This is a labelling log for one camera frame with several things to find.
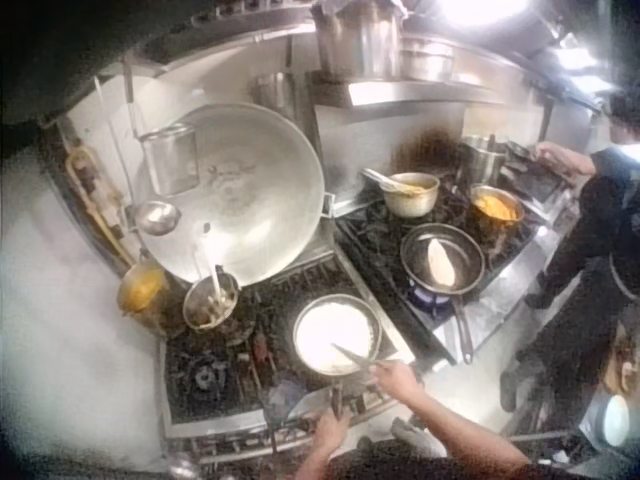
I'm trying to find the steel pan with white batter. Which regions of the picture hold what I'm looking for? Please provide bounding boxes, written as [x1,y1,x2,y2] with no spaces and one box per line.
[291,294,384,419]

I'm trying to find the steel mesh strainer basket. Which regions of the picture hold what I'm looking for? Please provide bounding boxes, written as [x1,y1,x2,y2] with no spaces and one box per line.
[141,122,200,197]

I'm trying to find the white utensil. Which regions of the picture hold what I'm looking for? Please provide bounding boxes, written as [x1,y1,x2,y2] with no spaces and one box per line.
[211,263,227,307]

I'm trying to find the wide steel bowl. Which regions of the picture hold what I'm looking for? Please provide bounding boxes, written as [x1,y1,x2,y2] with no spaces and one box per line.
[398,33,457,83]

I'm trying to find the person's right hand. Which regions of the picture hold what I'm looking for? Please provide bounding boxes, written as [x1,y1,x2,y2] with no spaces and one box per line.
[372,360,426,407]

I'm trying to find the steel pot with orange sauce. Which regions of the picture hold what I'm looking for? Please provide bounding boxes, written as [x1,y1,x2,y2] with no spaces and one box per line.
[116,263,168,326]

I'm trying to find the person's left hand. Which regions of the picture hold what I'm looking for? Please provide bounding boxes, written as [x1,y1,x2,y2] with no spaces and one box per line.
[310,410,351,460]

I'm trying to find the tall steel stock pot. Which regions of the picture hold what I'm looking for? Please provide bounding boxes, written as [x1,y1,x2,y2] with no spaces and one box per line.
[455,133,505,187]

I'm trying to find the steel gas range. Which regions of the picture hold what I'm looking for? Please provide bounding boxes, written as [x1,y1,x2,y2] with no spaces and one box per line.
[333,159,572,367]

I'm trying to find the white plate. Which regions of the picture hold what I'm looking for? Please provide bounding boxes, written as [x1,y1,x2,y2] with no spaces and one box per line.
[601,393,632,449]

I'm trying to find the aluminium pot with yellow sauce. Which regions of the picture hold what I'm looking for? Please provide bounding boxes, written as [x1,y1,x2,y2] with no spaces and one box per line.
[381,171,442,219]

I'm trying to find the steel ladle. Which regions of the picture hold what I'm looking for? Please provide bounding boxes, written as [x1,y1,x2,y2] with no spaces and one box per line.
[121,55,182,237]

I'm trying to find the steel canister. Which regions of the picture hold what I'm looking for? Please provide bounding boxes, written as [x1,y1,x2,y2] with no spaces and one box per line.
[253,71,297,117]

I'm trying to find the steel wall shelf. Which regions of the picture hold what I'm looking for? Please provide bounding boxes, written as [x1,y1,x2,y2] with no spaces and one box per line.
[305,68,507,110]

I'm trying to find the copper pot with orange curry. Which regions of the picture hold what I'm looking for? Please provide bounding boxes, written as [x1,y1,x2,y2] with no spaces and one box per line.
[468,183,527,227]

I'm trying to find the metal spatula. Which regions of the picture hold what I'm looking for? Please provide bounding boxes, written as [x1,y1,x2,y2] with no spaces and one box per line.
[330,342,379,370]

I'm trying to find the steel spoon in pot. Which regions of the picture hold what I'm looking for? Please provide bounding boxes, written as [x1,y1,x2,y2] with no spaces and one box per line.
[361,167,404,194]

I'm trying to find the rack of wooden utensils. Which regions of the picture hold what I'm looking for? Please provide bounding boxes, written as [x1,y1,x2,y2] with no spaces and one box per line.
[63,143,138,275]

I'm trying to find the black frying pan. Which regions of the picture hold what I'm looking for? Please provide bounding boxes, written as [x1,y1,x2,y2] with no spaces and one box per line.
[399,222,487,365]

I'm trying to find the white flatbread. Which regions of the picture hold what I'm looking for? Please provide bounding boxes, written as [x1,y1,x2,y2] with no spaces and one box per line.
[426,237,460,287]

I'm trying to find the black gas stove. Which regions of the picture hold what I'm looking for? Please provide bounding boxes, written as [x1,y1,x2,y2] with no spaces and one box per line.
[158,259,418,454]

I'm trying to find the large steel wok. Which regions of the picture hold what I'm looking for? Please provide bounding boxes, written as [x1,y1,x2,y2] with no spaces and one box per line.
[130,101,335,287]

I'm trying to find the large steel pot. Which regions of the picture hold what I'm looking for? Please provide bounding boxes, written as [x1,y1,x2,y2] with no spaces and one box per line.
[310,0,405,82]

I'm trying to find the small steel pot with utensils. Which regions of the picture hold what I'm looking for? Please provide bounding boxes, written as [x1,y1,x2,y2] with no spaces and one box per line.
[181,271,242,332]

